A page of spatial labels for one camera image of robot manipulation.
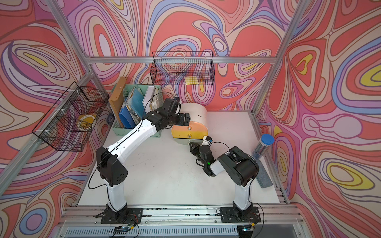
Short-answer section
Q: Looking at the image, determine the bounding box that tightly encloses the orange top drawer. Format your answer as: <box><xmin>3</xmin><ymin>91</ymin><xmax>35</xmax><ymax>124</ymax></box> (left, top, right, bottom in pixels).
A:
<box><xmin>172</xmin><ymin>122</ymin><xmax>208</xmax><ymax>132</ymax></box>

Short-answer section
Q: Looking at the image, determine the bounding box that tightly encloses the green bottom drawer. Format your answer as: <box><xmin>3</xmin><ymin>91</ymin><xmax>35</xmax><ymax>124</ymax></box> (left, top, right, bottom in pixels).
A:
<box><xmin>174</xmin><ymin>138</ymin><xmax>203</xmax><ymax>145</ymax></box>

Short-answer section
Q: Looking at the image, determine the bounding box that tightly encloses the yellow drawer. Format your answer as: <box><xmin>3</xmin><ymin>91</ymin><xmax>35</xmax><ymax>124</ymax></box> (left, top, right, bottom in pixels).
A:
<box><xmin>172</xmin><ymin>131</ymin><xmax>208</xmax><ymax>139</ymax></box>

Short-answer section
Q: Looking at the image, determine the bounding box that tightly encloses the white three-drawer cabinet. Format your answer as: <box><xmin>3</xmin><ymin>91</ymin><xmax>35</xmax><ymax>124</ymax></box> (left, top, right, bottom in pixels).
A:
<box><xmin>180</xmin><ymin>103</ymin><xmax>208</xmax><ymax>129</ymax></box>

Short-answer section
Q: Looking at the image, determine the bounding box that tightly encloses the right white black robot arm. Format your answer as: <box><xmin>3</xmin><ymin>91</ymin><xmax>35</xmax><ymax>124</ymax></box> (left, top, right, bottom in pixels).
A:
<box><xmin>189</xmin><ymin>141</ymin><xmax>260</xmax><ymax>213</ymax></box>

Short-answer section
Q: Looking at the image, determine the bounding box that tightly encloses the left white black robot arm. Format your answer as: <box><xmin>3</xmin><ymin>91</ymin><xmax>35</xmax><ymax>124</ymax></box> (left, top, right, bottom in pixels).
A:
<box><xmin>96</xmin><ymin>97</ymin><xmax>190</xmax><ymax>213</ymax></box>

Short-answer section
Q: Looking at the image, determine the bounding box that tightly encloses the white binder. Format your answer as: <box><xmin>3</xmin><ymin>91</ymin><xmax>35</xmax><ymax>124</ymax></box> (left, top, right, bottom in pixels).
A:
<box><xmin>142</xmin><ymin>85</ymin><xmax>156</xmax><ymax>113</ymax></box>

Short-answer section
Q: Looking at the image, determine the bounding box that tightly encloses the green file organizer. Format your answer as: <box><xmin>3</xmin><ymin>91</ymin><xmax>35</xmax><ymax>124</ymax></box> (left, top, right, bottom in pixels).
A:
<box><xmin>113</xmin><ymin>84</ymin><xmax>164</xmax><ymax>136</ymax></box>

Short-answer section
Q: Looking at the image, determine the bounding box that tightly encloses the teal folder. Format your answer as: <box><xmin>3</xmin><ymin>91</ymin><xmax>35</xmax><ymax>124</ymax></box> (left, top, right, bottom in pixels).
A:
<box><xmin>128</xmin><ymin>87</ymin><xmax>145</xmax><ymax>120</ymax></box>

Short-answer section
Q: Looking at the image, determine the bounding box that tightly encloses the blue folder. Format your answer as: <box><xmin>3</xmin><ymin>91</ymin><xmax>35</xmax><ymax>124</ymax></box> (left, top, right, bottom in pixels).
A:
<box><xmin>119</xmin><ymin>104</ymin><xmax>136</xmax><ymax>129</ymax></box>

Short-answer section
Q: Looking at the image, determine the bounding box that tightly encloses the yellow sticky note pad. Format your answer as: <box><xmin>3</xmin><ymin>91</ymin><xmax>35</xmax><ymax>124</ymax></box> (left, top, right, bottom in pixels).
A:
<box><xmin>184</xmin><ymin>76</ymin><xmax>199</xmax><ymax>85</ymax></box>

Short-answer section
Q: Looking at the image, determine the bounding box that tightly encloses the brown folder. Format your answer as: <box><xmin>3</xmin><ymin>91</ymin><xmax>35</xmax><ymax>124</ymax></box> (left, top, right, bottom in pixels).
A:
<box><xmin>109</xmin><ymin>77</ymin><xmax>127</xmax><ymax>127</ymax></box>

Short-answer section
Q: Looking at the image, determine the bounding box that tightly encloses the blue-capped clear tube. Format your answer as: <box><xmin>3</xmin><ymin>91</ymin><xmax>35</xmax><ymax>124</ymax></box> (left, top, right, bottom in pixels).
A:
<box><xmin>252</xmin><ymin>134</ymin><xmax>275</xmax><ymax>160</ymax></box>

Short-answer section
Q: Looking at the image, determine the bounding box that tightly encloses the yellow tape roll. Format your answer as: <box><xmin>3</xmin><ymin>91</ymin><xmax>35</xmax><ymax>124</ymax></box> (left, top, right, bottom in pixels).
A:
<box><xmin>76</xmin><ymin>114</ymin><xmax>96</xmax><ymax>131</ymax></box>

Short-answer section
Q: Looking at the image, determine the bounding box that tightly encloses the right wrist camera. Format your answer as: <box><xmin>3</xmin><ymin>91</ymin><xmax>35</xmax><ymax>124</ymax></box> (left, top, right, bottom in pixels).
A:
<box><xmin>202</xmin><ymin>136</ymin><xmax>213</xmax><ymax>146</ymax></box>

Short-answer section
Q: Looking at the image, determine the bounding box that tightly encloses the rear black wire basket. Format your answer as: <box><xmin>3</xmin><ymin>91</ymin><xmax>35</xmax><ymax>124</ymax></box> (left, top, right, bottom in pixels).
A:
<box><xmin>150</xmin><ymin>50</ymin><xmax>215</xmax><ymax>86</ymax></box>

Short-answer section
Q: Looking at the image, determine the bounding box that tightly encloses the black wire basket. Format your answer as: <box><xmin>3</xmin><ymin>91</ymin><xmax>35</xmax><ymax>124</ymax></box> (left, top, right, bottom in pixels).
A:
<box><xmin>32</xmin><ymin>82</ymin><xmax>109</xmax><ymax>152</ymax></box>
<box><xmin>150</xmin><ymin>50</ymin><xmax>215</xmax><ymax>86</ymax></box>

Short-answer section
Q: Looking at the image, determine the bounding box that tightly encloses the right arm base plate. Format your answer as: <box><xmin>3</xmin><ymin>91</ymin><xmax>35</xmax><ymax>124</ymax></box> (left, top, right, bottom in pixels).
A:
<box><xmin>218</xmin><ymin>206</ymin><xmax>262</xmax><ymax>224</ymax></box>

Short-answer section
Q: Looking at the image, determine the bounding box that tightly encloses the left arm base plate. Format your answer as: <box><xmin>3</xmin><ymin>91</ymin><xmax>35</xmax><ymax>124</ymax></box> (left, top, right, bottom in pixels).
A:
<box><xmin>101</xmin><ymin>207</ymin><xmax>143</xmax><ymax>224</ymax></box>

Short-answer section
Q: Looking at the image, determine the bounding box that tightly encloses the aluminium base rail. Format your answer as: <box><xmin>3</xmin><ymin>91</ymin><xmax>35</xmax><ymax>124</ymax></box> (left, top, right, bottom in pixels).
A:
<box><xmin>52</xmin><ymin>203</ymin><xmax>311</xmax><ymax>238</ymax></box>

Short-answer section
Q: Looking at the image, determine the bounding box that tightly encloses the left black wire basket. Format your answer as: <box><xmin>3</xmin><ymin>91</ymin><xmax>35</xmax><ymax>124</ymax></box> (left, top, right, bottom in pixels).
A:
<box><xmin>32</xmin><ymin>82</ymin><xmax>109</xmax><ymax>152</ymax></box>

